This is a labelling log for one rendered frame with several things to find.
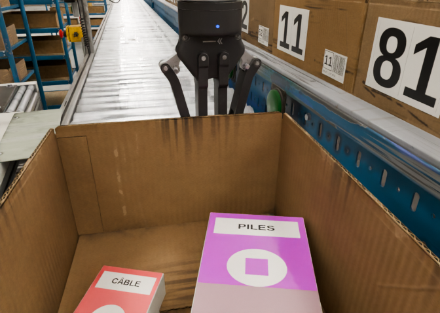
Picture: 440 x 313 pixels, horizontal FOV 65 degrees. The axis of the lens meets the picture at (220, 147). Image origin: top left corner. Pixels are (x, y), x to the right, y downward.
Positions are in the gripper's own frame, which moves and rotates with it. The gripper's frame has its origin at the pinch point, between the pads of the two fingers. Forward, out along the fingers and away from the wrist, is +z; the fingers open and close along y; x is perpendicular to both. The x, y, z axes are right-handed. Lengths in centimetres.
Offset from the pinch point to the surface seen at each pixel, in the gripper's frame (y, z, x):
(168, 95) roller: -1, 11, -64
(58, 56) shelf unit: 64, 33, -254
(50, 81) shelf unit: 74, 52, -254
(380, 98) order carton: -29.1, -4.9, -3.9
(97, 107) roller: 20, 11, -58
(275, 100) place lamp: -21.4, 2.5, -27.8
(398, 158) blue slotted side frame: -23.0, -1.2, 9.2
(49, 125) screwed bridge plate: 31, 10, -45
